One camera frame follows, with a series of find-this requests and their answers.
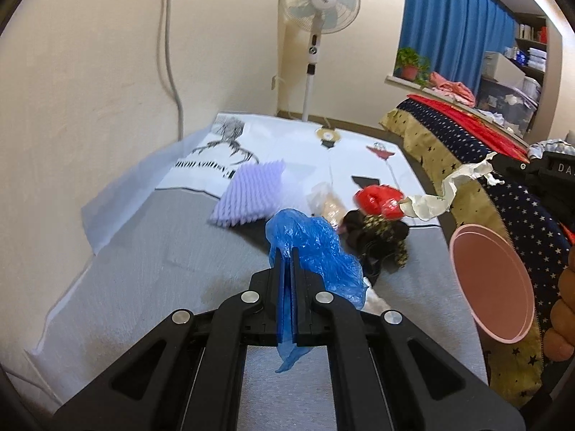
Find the white wall socket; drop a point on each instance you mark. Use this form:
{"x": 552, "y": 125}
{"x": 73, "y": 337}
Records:
{"x": 274, "y": 83}

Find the black gold-patterned packet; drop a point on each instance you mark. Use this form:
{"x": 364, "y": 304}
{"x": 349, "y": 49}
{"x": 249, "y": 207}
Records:
{"x": 382, "y": 238}

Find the pink plastic bucket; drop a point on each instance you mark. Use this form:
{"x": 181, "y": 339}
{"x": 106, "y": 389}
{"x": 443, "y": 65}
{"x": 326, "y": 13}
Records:
{"x": 489, "y": 283}

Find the pink cloth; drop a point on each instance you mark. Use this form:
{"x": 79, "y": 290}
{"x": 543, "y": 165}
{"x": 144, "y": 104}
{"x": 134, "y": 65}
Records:
{"x": 453, "y": 90}

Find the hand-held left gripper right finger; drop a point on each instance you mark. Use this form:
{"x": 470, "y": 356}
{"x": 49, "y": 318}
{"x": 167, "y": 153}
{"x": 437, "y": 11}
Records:
{"x": 297, "y": 314}

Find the purple foam sheet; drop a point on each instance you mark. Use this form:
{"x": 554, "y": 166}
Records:
{"x": 247, "y": 193}

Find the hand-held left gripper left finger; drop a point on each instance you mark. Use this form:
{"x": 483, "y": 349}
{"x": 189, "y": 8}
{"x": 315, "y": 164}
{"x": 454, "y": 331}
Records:
{"x": 282, "y": 314}

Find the white paper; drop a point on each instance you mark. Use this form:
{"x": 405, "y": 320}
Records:
{"x": 426, "y": 206}

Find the star-patterned blanket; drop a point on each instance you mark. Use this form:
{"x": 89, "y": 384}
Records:
{"x": 449, "y": 143}

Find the clear plastic snack bag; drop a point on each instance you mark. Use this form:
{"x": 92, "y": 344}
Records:
{"x": 330, "y": 208}

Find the blue plastic bag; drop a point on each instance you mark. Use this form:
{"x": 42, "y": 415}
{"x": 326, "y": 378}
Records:
{"x": 323, "y": 251}

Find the translucent plastic sheet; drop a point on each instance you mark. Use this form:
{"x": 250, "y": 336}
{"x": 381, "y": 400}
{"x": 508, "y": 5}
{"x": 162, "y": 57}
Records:
{"x": 117, "y": 197}

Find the person's right hand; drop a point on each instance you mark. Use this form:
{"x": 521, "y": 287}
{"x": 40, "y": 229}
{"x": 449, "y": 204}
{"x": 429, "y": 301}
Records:
{"x": 562, "y": 314}

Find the red plastic wrapper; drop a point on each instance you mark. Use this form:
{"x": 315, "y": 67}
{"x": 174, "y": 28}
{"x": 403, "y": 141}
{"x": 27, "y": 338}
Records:
{"x": 375, "y": 200}

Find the white and grey printed cloth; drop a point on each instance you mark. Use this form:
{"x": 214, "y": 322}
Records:
{"x": 157, "y": 256}

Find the potted green plant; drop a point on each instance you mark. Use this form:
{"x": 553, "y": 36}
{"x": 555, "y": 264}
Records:
{"x": 409, "y": 72}

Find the white cardboard box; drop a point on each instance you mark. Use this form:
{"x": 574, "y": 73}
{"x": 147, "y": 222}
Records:
{"x": 503, "y": 67}

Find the white patterned cloth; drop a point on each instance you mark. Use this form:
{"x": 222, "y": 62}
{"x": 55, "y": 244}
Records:
{"x": 555, "y": 146}

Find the white standing fan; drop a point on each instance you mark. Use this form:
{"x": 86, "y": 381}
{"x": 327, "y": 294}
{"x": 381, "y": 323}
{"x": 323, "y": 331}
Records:
{"x": 314, "y": 45}

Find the dark bookshelf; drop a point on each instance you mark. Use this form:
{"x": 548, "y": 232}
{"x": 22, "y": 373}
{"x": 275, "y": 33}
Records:
{"x": 532, "y": 54}

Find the blue curtain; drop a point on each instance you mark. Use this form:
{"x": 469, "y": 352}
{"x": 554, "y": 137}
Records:
{"x": 449, "y": 31}

